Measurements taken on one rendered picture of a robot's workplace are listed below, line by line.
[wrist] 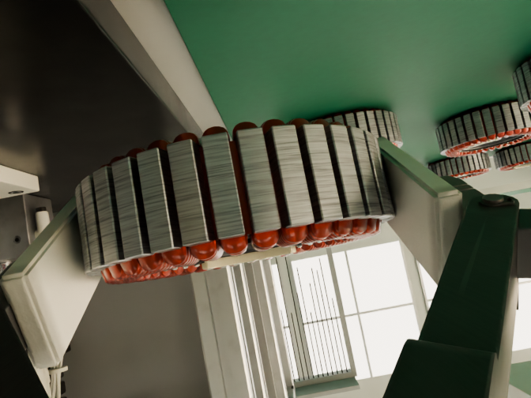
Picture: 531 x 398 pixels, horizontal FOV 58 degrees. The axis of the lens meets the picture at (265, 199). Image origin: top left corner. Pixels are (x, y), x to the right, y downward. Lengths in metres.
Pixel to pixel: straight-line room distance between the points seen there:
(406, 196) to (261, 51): 0.15
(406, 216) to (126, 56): 0.13
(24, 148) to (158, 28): 0.13
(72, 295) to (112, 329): 0.40
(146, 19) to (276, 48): 0.08
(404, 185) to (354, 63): 0.18
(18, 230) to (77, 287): 0.29
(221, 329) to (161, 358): 0.19
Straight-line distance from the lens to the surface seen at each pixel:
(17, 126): 0.29
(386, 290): 6.83
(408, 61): 0.36
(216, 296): 0.37
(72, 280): 0.17
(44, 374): 0.46
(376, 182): 0.16
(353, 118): 0.43
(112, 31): 0.21
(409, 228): 0.16
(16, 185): 0.37
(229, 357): 0.37
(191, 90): 0.32
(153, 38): 0.25
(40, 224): 0.46
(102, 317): 0.57
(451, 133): 0.57
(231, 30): 0.25
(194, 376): 0.55
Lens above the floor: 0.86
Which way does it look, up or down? 7 degrees down
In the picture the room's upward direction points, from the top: 169 degrees clockwise
